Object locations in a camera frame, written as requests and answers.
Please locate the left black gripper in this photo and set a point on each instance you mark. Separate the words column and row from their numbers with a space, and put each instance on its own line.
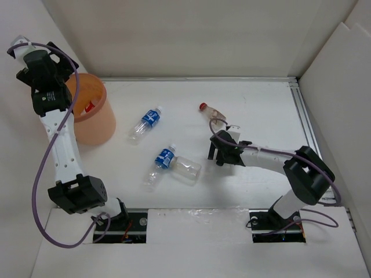
column 66, row 67

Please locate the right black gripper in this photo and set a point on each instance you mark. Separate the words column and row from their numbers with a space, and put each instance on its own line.
column 211, row 156

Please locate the red cap brown label bottle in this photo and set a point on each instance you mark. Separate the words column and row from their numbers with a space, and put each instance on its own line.
column 210, row 113

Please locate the red label white bottle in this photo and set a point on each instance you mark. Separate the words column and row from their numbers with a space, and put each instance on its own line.
column 91, row 104

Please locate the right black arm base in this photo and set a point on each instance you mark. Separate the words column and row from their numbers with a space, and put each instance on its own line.
column 266, row 228

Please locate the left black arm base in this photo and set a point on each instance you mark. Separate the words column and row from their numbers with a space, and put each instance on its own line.
column 133, row 232

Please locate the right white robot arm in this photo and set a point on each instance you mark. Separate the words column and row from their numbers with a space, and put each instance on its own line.
column 309, row 177

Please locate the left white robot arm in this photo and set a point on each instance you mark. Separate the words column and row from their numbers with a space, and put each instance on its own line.
column 74, row 191

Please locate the orange plastic bin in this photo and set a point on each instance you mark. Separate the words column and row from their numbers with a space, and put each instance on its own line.
column 97, row 126

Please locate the clear bottle without label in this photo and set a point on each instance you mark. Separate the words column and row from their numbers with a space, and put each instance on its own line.
column 184, row 170

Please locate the blue label bottle lower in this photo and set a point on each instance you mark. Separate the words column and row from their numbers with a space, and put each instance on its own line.
column 158, row 168

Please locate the blue label bottle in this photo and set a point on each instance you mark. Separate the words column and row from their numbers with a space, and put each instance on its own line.
column 148, row 121
column 158, row 168

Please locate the blue label bottle upper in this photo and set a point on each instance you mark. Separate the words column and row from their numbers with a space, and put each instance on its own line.
column 148, row 121

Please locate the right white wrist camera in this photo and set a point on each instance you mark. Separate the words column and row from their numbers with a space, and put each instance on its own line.
column 235, row 132

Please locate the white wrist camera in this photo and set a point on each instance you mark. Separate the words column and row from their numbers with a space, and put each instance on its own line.
column 235, row 132
column 20, row 46

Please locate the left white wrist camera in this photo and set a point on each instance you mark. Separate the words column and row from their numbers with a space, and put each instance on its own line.
column 20, row 46

